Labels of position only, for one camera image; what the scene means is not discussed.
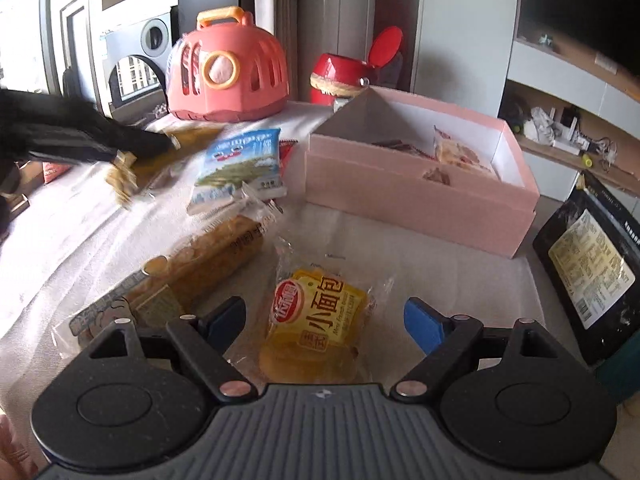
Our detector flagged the pink toy pet carrier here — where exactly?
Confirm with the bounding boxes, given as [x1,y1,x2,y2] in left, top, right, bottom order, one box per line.
[166,6,290,122]

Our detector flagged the black bag with label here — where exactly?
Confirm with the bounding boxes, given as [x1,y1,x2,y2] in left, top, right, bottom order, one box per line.
[533,170,639,366]

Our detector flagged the black television screen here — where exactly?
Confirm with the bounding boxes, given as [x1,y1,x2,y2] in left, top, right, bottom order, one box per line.
[521,0,639,76]

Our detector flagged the red snack packet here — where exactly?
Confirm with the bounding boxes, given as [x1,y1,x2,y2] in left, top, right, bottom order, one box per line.
[279,140,298,174]

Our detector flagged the snacks inside pink box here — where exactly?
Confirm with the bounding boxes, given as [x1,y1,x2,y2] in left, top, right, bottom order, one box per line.
[374,127,499,180]

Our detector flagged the teal container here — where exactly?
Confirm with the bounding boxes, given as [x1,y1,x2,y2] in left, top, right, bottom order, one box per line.
[594,342,640,404]

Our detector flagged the long brown pastry packet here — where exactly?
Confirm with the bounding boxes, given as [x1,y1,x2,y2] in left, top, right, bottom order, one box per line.
[53,186,282,359]

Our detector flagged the blue white milk packet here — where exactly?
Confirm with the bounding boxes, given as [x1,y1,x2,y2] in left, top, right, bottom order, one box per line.
[186,128,288,216]

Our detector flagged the pink cardboard box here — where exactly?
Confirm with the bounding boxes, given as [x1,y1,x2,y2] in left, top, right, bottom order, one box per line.
[305,87,539,258]

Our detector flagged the yellow mini bread packet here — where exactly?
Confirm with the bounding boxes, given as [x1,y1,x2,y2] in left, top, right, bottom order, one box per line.
[228,236,396,388]

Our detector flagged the brown snack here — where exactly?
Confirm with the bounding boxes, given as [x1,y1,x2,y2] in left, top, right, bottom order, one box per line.
[105,152,139,208]

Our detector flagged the white TV cabinet shelf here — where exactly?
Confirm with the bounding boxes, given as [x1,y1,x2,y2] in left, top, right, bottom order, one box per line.
[499,34,640,201]

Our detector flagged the red lidded canister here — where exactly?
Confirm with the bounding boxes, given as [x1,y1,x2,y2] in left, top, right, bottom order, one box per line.
[309,26,404,106]

